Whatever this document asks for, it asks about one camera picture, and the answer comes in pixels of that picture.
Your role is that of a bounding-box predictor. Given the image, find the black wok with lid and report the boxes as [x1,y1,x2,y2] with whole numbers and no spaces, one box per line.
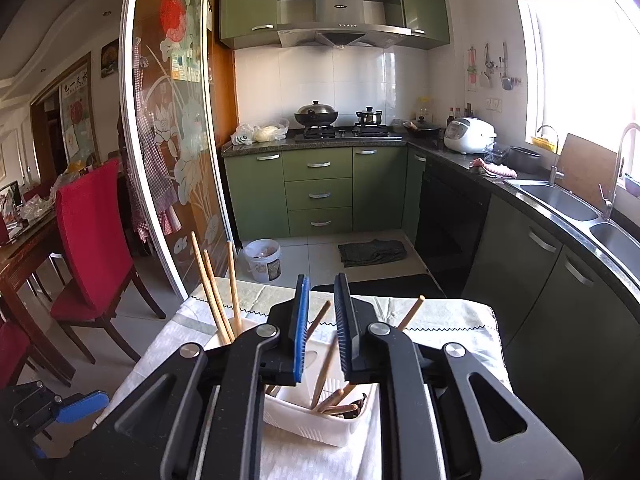
[294,100,339,128]

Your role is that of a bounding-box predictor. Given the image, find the white plastic bucket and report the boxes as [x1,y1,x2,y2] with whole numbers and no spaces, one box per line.
[242,239,282,282]

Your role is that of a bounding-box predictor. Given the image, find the kitchen window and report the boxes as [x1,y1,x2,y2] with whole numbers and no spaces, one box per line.
[520,0,640,186]

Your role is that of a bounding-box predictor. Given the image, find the small steel faucet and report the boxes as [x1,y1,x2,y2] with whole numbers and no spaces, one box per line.
[536,125,565,186]

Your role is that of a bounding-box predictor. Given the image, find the black gas stove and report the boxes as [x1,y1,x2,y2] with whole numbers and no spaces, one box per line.
[295,126,403,142]

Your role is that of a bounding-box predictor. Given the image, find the dark brown chopstick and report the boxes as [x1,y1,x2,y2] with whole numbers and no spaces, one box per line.
[332,397,367,419]

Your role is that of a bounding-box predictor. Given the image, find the red upholstered wooden chair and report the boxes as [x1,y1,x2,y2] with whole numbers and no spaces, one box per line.
[50,159,167,366]
[0,305,38,391]

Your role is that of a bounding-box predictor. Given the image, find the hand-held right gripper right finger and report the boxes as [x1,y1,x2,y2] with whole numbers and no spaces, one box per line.
[334,272,583,480]

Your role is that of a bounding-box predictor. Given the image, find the green upper cabinet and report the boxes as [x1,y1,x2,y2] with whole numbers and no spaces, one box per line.
[219,0,448,51]

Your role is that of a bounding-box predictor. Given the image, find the dark grey floor cloth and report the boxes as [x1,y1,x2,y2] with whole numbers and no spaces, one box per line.
[337,239,407,268]

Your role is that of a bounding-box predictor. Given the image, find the black built-in appliance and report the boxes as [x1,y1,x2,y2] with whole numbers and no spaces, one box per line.
[415,160,489,286]

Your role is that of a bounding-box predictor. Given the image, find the green base cabinet with drawers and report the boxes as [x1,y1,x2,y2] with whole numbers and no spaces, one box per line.
[222,145,408,243]

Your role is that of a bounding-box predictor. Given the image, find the steel range hood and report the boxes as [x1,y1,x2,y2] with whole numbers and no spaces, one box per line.
[276,0,412,48]

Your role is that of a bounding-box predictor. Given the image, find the light wooden chopstick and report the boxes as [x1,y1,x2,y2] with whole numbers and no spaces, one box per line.
[226,241,244,337]
[318,387,347,414]
[397,295,426,334]
[191,231,232,345]
[305,301,332,341]
[309,335,339,409]
[202,249,237,342]

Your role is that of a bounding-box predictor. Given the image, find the pale green tablecloth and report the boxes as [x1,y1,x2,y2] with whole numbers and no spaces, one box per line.
[92,280,513,480]

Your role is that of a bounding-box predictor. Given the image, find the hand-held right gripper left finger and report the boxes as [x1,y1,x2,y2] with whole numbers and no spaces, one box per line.
[70,274,312,480]

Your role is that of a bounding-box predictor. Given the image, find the checkered apron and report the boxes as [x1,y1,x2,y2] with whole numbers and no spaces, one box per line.
[117,105,182,241]

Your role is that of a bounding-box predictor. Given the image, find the dark green sink cabinet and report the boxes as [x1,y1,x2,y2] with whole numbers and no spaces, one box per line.
[405,147,640,461]

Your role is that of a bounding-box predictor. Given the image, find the clear bag with white dough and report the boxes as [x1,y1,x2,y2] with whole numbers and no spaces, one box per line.
[252,119,291,143]

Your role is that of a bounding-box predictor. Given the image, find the wooden cutting board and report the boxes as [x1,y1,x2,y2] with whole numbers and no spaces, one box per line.
[559,132,621,206]

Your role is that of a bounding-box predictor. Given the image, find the white plastic utensil basket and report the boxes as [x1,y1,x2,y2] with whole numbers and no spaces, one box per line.
[205,310,381,448]

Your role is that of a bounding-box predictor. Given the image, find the black cooking pot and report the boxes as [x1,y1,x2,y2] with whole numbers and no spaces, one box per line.
[507,146,543,171]

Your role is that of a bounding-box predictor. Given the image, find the floral glass sliding door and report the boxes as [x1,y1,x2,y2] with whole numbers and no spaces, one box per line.
[119,0,236,301]

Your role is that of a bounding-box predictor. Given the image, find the clear plastic bag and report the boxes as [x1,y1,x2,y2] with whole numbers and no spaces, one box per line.
[22,195,56,221]

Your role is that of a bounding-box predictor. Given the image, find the tall steel faucet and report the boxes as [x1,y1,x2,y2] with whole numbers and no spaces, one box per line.
[599,122,640,221]

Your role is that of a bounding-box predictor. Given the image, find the white rice cooker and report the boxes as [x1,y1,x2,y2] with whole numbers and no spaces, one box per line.
[444,117,498,155]

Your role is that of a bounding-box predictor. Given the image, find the wooden dining table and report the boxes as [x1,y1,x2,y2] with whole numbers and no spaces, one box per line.
[0,210,77,386]

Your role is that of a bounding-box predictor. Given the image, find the steel double sink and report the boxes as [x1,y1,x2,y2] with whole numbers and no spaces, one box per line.
[505,180,640,306]

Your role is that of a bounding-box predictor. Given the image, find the pink cloth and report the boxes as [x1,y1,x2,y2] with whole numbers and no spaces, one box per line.
[469,157,517,180]

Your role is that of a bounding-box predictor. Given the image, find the dark framed wall picture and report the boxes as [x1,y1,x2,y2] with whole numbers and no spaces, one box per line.
[101,40,121,78]

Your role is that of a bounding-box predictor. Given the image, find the black pan with lid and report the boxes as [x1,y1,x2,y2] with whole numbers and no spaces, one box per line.
[402,116,443,140]

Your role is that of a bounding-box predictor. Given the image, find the framed wall poster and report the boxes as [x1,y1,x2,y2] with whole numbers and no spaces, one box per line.
[59,57,98,168]

